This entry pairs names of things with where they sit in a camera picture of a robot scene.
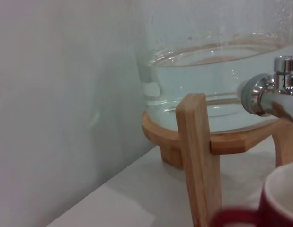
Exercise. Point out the red ceramic cup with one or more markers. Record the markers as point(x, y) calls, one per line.
point(278, 196)

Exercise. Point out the chrome faucet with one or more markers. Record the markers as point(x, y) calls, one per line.
point(274, 99)

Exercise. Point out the wooden dispenser stand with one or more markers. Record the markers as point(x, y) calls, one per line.
point(196, 153)

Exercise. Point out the glass water dispenser jar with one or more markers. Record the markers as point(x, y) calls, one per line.
point(207, 82)

